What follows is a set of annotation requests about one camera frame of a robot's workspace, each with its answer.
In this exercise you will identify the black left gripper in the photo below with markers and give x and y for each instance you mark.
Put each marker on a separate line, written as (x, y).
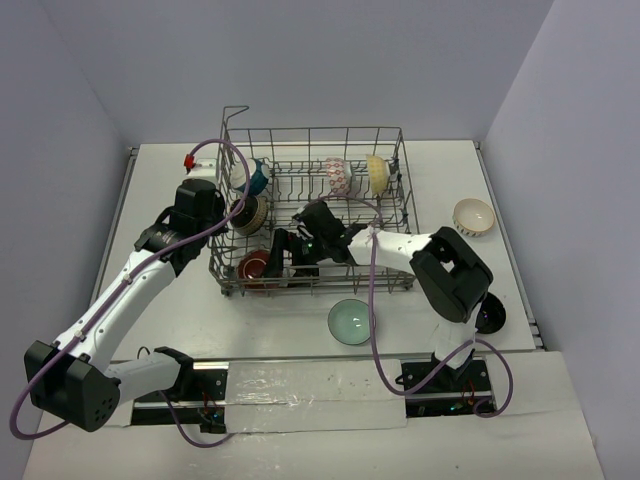
(216, 201)

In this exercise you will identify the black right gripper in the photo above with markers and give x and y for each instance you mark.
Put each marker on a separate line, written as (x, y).
(281, 242)

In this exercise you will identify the brown rimmed cream bowl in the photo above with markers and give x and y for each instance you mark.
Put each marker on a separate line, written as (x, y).
(251, 217)

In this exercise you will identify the white ceramic bowl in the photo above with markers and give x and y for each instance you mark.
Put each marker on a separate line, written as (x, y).
(250, 269)

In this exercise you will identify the dark teal white bowl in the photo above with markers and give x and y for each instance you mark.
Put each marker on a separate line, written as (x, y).
(257, 180)

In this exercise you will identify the blue inside red patterned bowl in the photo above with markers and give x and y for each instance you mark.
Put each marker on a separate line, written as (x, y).
(339, 175)

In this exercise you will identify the yellow dotted bowl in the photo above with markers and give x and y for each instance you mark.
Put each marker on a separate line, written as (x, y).
(379, 174)

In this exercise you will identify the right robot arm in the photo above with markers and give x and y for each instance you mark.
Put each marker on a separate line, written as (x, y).
(451, 275)

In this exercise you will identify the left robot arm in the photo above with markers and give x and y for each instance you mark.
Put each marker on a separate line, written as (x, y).
(73, 377)

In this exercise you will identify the light green ceramic bowl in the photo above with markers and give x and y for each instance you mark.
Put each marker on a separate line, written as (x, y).
(348, 322)

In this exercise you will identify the white bowl orange rim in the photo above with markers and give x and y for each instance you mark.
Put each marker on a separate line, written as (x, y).
(473, 218)

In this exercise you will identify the black ceramic bowl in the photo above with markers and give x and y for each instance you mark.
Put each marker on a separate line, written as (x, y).
(491, 316)

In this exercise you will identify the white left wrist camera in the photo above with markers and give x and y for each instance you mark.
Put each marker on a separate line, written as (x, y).
(204, 169)

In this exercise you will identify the grey wire dish rack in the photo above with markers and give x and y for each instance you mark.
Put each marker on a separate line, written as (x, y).
(325, 183)

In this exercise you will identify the aluminium mounting rail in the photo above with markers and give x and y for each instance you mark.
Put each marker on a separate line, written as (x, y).
(310, 361)

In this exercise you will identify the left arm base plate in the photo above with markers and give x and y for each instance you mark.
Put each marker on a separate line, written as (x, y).
(201, 404)

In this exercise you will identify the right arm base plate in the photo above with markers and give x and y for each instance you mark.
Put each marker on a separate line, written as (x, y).
(454, 394)

